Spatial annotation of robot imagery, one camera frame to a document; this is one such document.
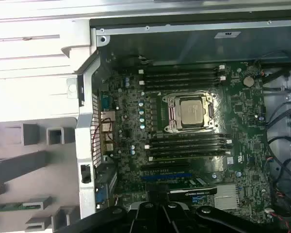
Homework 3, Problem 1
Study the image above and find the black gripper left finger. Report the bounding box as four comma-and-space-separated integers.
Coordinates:
53, 201, 163, 233

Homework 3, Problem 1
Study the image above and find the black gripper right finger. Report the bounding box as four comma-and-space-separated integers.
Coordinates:
162, 201, 291, 233

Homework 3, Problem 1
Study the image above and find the green RAM stick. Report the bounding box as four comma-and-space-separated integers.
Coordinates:
0, 203, 25, 213

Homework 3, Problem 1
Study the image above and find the black RAM slot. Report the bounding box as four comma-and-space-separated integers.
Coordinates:
144, 81, 221, 91
145, 138, 233, 150
149, 145, 227, 156
138, 64, 226, 75
147, 150, 232, 163
149, 133, 227, 144
144, 70, 221, 80
138, 75, 226, 86

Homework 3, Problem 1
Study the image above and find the black graphics card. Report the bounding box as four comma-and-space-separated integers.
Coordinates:
145, 183, 218, 203

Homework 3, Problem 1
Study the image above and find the blue expansion slot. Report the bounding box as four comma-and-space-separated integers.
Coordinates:
140, 172, 193, 180

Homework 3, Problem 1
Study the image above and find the black expansion slot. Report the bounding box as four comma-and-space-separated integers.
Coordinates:
140, 163, 191, 172

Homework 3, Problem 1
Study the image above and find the silver finned heat sink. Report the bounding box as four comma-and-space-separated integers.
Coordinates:
213, 183, 238, 211

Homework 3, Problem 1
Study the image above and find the thin metal locking lever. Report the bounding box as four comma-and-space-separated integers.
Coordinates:
164, 126, 220, 134

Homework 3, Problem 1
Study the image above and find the green motherboard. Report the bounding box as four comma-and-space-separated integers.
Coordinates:
97, 57, 275, 214

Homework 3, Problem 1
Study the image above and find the grey parts rack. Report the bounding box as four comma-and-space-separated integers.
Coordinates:
0, 116, 81, 233

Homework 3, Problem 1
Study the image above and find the silver CPU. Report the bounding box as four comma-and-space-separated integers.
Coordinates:
180, 99, 209, 129

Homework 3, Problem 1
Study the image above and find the silver network port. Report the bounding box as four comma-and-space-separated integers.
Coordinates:
100, 111, 116, 122

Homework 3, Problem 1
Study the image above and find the CPU socket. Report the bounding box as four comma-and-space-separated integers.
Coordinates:
160, 89, 221, 135

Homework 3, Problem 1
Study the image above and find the black silver PC case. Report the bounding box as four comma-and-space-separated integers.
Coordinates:
66, 14, 291, 233

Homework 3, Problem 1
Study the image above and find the blue serial port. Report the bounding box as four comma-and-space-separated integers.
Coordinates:
100, 93, 112, 109

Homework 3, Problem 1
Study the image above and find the silver coin battery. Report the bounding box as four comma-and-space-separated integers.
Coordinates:
242, 75, 255, 87

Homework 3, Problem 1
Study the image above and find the silver drive cage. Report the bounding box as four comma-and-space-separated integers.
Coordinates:
263, 65, 291, 175

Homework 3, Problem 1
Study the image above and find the white barcode sticker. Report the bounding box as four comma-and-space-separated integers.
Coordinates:
214, 31, 242, 39

